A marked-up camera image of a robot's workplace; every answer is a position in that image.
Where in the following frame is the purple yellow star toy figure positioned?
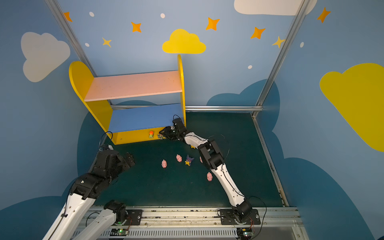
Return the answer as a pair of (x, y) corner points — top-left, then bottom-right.
(185, 155), (195, 167)

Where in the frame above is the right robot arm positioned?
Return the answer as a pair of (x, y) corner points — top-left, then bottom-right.
(160, 115), (253, 224)

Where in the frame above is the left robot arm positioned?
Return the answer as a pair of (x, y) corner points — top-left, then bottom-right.
(43, 149), (135, 240)

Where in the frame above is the pink toy pig centre left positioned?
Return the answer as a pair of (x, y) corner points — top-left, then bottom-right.
(176, 155), (183, 163)

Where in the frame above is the pink toy pig far left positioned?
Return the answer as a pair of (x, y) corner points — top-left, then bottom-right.
(161, 160), (168, 169)

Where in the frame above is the yellow toy shelf unit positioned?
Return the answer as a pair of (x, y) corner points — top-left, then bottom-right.
(69, 55), (186, 145)

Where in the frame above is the pink toy pig front right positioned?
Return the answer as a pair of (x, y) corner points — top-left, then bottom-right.
(207, 173), (213, 182)

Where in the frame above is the left circuit board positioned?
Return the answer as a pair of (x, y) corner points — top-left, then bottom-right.
(110, 229), (129, 238)

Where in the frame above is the circuit board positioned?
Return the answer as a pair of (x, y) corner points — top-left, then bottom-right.
(110, 229), (129, 238)
(237, 228), (254, 240)

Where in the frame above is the right circuit board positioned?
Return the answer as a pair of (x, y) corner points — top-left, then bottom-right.
(237, 228), (254, 240)

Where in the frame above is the rear aluminium frame bar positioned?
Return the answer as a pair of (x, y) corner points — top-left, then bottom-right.
(111, 105), (263, 112)

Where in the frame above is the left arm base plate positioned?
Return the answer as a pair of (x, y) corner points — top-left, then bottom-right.
(123, 209), (143, 226)

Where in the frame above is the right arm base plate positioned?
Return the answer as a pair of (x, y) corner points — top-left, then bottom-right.
(218, 209), (261, 225)

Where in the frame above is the left aluminium frame post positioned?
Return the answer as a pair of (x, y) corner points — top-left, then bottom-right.
(45, 0), (97, 77)

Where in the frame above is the aluminium frame post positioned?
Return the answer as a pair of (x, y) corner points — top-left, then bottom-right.
(252, 0), (312, 120)
(45, 0), (97, 77)

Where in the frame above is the aluminium front rail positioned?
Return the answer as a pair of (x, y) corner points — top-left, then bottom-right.
(72, 206), (309, 240)

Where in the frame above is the right aluminium frame post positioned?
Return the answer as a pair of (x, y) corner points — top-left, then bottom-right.
(252, 0), (312, 120)

